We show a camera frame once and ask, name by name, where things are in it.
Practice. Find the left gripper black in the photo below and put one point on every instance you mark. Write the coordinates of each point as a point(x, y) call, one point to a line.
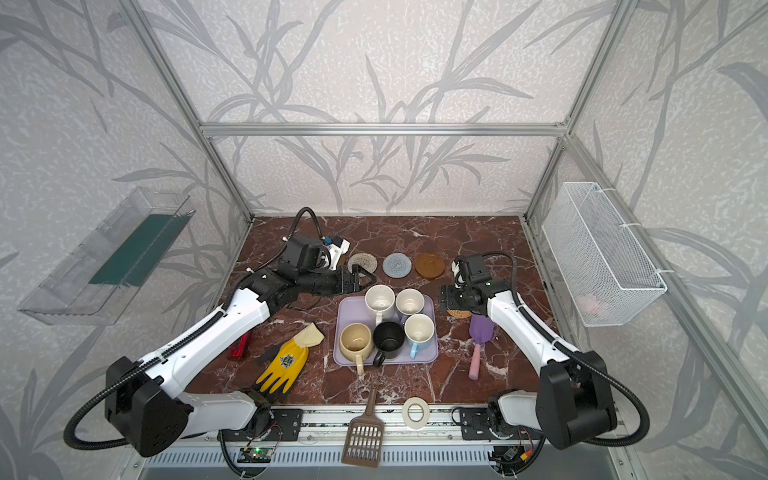
point(347, 281)

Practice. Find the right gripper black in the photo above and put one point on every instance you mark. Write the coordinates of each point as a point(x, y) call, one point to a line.
point(449, 297)

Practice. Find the white speckled mug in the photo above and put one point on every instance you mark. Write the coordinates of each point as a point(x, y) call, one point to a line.
point(380, 303)

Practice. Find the lilac mug white inside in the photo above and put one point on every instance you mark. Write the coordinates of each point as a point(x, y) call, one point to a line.
point(409, 302)

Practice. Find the brown wooden coaster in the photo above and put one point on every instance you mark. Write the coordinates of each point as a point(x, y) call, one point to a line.
point(429, 266)

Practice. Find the rattan wicker coaster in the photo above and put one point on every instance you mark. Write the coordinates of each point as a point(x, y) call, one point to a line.
point(459, 314)

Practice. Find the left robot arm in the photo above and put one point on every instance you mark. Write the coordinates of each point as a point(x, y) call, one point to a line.
point(144, 403)

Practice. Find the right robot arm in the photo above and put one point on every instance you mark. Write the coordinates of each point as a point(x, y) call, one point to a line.
point(574, 402)

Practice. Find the grey-blue woven coaster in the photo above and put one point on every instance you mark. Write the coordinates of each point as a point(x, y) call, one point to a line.
point(397, 265)

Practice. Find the lilac plastic tray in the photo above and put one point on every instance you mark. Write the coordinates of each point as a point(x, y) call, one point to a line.
point(353, 310)

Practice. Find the beige ceramic mug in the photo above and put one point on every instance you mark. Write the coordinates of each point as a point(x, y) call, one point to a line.
point(356, 345)

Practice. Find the light blue mug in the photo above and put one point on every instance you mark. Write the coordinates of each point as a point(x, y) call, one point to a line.
point(419, 330)

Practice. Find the black mug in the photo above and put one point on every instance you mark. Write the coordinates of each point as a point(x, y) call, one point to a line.
point(388, 338)

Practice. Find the yellow work glove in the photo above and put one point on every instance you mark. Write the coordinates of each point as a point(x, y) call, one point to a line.
point(289, 361)

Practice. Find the pink object in basket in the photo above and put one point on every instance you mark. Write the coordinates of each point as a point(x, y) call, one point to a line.
point(590, 305)

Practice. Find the white tape roll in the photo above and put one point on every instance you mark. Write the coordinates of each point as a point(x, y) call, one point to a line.
point(415, 413)

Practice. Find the brown slotted spatula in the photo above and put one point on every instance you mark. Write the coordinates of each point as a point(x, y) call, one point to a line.
point(363, 442)

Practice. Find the green circuit board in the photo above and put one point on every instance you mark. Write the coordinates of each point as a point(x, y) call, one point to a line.
point(255, 455)

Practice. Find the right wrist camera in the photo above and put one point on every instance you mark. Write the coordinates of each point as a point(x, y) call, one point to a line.
point(470, 270)

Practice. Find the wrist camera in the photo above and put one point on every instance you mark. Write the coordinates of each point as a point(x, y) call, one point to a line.
point(336, 247)
point(470, 270)

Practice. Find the purple scoop pink handle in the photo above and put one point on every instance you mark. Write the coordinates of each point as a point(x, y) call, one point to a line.
point(481, 331)

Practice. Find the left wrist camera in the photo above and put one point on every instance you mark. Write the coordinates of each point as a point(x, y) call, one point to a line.
point(336, 247)

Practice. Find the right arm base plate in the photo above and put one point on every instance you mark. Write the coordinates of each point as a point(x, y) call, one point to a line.
point(475, 425)

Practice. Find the white wire mesh basket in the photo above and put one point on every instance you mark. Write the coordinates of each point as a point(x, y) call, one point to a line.
point(598, 253)

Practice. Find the red handled tool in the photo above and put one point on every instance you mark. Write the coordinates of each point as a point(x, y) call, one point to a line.
point(239, 349)

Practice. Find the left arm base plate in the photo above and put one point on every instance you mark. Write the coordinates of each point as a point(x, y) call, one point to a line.
point(281, 424)

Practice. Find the clear plastic wall bin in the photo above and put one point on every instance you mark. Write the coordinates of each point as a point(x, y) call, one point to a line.
point(97, 281)

